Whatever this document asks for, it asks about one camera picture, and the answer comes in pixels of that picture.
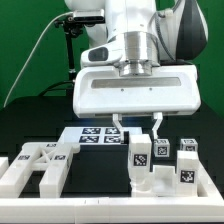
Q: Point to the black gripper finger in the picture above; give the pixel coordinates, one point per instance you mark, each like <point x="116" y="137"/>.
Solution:
<point x="157" y="118"/>
<point x="124" y="135"/>

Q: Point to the white marker base plate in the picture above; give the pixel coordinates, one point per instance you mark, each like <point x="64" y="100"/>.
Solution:
<point x="90" y="135"/>

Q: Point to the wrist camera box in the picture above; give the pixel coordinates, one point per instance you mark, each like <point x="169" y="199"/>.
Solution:
<point x="100" y="56"/>

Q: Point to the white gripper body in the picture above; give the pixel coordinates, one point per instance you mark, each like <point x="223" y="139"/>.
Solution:
<point x="102" y="91"/>

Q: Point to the white U-shaped obstacle frame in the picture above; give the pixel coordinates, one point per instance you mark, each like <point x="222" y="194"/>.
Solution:
<point x="111" y="210"/>

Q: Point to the black camera stand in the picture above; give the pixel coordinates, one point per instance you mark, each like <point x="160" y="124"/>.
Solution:
<point x="73" y="28"/>

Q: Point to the grey camera on stand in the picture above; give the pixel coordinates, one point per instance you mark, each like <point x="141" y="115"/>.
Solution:
<point x="89" y="16"/>

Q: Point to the white chair back frame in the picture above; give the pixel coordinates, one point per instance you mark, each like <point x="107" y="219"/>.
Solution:
<point x="53" y="159"/>

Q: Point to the white chair seat plate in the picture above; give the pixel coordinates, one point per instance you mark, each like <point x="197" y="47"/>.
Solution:
<point x="161" y="182"/>

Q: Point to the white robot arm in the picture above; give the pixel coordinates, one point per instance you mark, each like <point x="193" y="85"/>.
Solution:
<point x="136" y="62"/>

